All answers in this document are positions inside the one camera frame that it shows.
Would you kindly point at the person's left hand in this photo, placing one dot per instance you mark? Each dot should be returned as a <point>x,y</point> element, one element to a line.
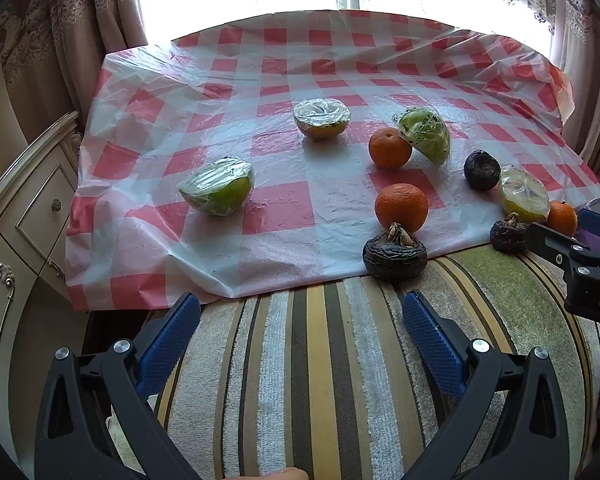
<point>285,475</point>

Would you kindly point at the lemon half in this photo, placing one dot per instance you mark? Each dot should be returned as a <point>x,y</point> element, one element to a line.
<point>524,196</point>

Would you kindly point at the cream wooden cabinet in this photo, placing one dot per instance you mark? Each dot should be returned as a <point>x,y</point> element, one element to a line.
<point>30,210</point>

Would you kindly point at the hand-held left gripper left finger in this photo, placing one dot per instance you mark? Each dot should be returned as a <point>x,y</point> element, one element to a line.
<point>170,345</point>

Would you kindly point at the dark wrinkled passion fruit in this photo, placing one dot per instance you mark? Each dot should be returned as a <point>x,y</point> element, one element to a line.
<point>481,171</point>

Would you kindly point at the small dark mangosteen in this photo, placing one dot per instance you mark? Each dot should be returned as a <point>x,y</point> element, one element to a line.
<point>506,235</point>

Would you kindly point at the red checkered plastic tablecloth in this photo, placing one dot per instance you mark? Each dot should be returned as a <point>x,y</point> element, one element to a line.
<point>290,85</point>

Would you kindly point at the patterned pink curtain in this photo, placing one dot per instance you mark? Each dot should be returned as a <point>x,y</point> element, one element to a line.
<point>70,25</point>
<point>587,60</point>

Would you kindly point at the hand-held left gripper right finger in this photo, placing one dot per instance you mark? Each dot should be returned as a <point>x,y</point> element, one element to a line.
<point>432,345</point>

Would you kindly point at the large dark mangosteen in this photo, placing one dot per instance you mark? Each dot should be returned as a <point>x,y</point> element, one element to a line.
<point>394,257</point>

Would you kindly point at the green apple half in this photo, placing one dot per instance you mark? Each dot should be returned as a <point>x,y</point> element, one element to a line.
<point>427,136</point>
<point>220,190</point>

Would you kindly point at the small orange tangerine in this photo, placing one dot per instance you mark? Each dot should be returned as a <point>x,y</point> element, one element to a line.
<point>562,218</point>

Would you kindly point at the striped plush blanket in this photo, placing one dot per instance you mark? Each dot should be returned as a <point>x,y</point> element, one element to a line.
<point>320,385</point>

